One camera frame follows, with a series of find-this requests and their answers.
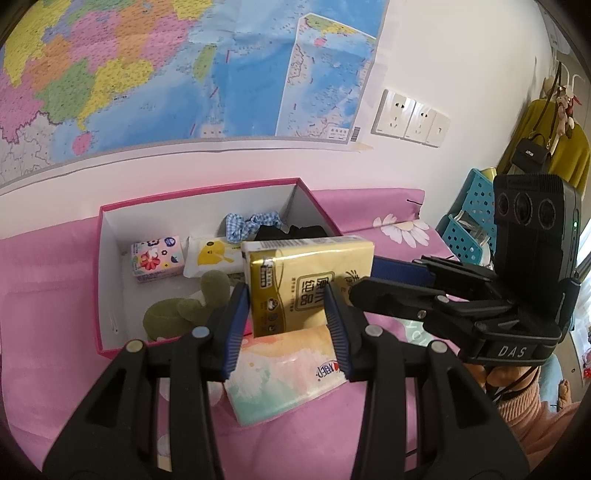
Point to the blue plastic rack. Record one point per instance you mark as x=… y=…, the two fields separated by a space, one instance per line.
x=468 y=229

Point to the small pink floral tissue pack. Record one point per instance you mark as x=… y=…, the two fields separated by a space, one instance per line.
x=156 y=259

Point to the black handbag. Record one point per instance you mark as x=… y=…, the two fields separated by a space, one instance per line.
x=531 y=155

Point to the white yellow wet wipes pack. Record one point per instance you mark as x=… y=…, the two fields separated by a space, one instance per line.
x=211 y=254

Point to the white wall sockets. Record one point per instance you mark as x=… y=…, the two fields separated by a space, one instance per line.
x=404 y=118

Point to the right hand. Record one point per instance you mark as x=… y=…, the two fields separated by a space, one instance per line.
x=503 y=382

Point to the black cloth item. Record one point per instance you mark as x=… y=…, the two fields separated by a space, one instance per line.
x=267 y=233

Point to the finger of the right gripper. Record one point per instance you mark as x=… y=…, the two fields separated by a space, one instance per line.
x=415 y=269
x=406 y=295

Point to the pastel tissue pack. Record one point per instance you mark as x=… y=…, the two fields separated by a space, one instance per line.
x=277 y=373

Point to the pink floral tablecloth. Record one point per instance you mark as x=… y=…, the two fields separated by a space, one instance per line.
x=63 y=317

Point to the gold tissue pack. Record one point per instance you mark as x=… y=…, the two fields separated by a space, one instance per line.
x=287 y=278

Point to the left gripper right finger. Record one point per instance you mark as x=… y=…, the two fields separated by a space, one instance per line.
x=425 y=416

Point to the right forearm pink sleeve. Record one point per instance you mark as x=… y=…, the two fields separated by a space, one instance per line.
x=536 y=427

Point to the colourful wall map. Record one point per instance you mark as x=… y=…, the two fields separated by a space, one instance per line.
x=86 y=83

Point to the yellow coat on rack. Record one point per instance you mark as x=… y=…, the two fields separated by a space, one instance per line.
x=571 y=159

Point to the pink storage box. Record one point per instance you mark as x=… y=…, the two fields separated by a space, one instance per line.
x=120 y=301

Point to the blue gingham scrunchie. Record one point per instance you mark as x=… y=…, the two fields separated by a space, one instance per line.
x=239 y=228

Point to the green frog plush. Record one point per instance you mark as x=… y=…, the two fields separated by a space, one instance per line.
x=174 y=317

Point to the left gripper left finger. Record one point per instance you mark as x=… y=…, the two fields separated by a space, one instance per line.
x=112 y=432

